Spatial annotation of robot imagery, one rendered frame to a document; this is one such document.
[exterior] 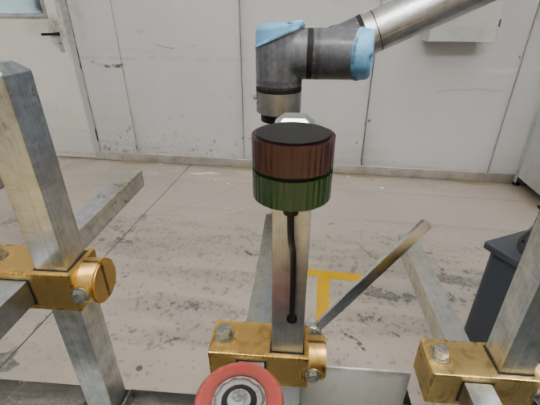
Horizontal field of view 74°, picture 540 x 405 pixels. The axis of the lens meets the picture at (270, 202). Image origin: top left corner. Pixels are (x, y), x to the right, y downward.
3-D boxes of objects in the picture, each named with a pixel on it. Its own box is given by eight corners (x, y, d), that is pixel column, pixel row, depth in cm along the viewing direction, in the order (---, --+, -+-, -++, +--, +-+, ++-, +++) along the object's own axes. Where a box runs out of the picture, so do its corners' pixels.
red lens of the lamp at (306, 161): (256, 148, 29) (256, 121, 28) (330, 150, 29) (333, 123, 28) (247, 177, 24) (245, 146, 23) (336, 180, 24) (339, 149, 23)
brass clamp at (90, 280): (18, 274, 45) (4, 240, 42) (122, 280, 44) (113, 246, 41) (-22, 309, 39) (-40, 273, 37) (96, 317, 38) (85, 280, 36)
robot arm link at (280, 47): (308, 20, 61) (250, 20, 62) (304, 96, 67) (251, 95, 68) (308, 19, 69) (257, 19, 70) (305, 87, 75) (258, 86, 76)
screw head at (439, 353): (427, 347, 42) (429, 340, 42) (445, 349, 42) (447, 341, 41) (433, 362, 40) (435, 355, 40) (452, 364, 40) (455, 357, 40)
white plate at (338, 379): (218, 401, 53) (213, 355, 48) (397, 415, 51) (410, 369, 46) (217, 405, 52) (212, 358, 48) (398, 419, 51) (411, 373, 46)
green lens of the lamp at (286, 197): (257, 176, 31) (256, 151, 30) (328, 178, 30) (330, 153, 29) (247, 210, 25) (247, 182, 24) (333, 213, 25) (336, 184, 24)
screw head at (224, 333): (217, 328, 44) (217, 321, 43) (235, 329, 43) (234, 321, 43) (214, 341, 42) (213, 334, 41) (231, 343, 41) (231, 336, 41)
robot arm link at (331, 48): (371, 25, 70) (308, 25, 71) (382, 27, 60) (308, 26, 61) (366, 75, 75) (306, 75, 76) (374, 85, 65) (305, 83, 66)
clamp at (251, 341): (218, 346, 47) (216, 318, 45) (322, 353, 46) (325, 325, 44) (209, 386, 42) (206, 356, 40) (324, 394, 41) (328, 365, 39)
